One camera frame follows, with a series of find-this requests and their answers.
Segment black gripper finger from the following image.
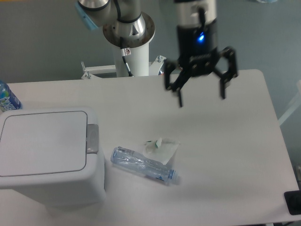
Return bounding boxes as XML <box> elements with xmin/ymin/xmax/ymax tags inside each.
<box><xmin>212</xmin><ymin>47</ymin><xmax>238</xmax><ymax>99</ymax></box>
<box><xmin>164</xmin><ymin>60</ymin><xmax>192</xmax><ymax>108</ymax></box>

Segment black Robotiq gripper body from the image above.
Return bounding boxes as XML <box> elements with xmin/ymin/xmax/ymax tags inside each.
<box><xmin>177</xmin><ymin>20</ymin><xmax>218</xmax><ymax>77</ymax></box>

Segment white push-button trash can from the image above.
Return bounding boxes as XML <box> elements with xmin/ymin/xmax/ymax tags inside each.
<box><xmin>0</xmin><ymin>107</ymin><xmax>106</xmax><ymax>206</ymax></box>

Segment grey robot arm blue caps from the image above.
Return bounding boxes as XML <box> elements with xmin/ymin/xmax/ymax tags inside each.
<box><xmin>75</xmin><ymin>0</ymin><xmax>238</xmax><ymax>98</ymax></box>

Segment white plastic wrapper green print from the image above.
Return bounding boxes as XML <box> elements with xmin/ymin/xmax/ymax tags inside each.
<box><xmin>143</xmin><ymin>137</ymin><xmax>180</xmax><ymax>165</ymax></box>

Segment crushed clear plastic bottle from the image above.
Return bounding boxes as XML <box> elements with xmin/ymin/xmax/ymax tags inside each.
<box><xmin>111</xmin><ymin>146</ymin><xmax>179</xmax><ymax>185</ymax></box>

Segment black device at table edge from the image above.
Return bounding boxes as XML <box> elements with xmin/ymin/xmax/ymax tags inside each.
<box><xmin>284</xmin><ymin>190</ymin><xmax>301</xmax><ymax>216</ymax></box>

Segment blue labelled water bottle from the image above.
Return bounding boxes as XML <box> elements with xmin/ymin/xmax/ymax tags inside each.
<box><xmin>0</xmin><ymin>81</ymin><xmax>23</xmax><ymax>112</ymax></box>

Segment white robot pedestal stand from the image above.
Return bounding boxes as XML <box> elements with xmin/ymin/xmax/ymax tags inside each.
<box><xmin>81</xmin><ymin>41</ymin><xmax>166</xmax><ymax>80</ymax></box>

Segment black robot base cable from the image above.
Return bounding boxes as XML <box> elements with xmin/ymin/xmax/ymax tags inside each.
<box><xmin>119</xmin><ymin>36</ymin><xmax>135</xmax><ymax>78</ymax></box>

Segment white table leg frame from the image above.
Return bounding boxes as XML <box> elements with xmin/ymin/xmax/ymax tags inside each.
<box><xmin>278</xmin><ymin>80</ymin><xmax>301</xmax><ymax>126</ymax></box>

